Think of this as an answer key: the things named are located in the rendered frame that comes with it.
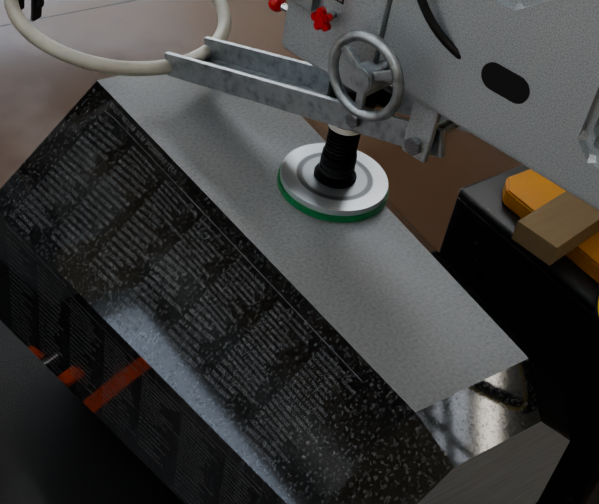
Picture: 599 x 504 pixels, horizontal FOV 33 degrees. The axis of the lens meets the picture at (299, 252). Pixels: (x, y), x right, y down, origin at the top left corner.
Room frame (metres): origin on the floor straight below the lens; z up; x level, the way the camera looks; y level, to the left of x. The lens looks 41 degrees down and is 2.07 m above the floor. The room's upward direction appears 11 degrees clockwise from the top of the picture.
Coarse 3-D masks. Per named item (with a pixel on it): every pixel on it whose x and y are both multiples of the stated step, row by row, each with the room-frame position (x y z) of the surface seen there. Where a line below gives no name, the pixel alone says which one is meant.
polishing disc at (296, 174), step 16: (320, 144) 1.66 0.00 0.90; (288, 160) 1.59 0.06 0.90; (304, 160) 1.60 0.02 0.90; (368, 160) 1.64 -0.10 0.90; (288, 176) 1.54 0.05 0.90; (304, 176) 1.55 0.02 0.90; (368, 176) 1.59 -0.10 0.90; (384, 176) 1.60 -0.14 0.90; (288, 192) 1.50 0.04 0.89; (304, 192) 1.50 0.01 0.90; (320, 192) 1.51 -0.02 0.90; (336, 192) 1.52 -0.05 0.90; (352, 192) 1.53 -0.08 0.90; (368, 192) 1.54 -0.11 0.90; (384, 192) 1.55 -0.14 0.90; (320, 208) 1.47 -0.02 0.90; (336, 208) 1.47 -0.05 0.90; (352, 208) 1.48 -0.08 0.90; (368, 208) 1.49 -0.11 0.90
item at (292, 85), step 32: (192, 64) 1.72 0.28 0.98; (224, 64) 1.81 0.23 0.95; (256, 64) 1.77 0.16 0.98; (288, 64) 1.73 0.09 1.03; (256, 96) 1.62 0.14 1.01; (288, 96) 1.58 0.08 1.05; (320, 96) 1.54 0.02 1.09; (352, 128) 1.48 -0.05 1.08; (384, 128) 1.45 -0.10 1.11; (448, 128) 1.45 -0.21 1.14
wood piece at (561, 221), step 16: (544, 208) 1.69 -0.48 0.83; (560, 208) 1.71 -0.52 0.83; (576, 208) 1.72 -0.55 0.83; (592, 208) 1.73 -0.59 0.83; (528, 224) 1.63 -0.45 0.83; (544, 224) 1.64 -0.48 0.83; (560, 224) 1.65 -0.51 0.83; (576, 224) 1.66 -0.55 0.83; (592, 224) 1.68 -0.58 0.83; (528, 240) 1.61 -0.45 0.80; (544, 240) 1.59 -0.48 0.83; (560, 240) 1.60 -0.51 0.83; (576, 240) 1.64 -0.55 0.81; (544, 256) 1.58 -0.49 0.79; (560, 256) 1.60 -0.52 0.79
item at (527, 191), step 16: (512, 176) 1.86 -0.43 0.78; (528, 176) 1.87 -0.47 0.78; (512, 192) 1.80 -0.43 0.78; (528, 192) 1.81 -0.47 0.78; (544, 192) 1.82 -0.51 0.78; (560, 192) 1.83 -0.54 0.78; (512, 208) 1.78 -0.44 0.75; (528, 208) 1.76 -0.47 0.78; (592, 240) 1.69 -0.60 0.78; (576, 256) 1.65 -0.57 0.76; (592, 256) 1.63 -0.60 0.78; (592, 272) 1.61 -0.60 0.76
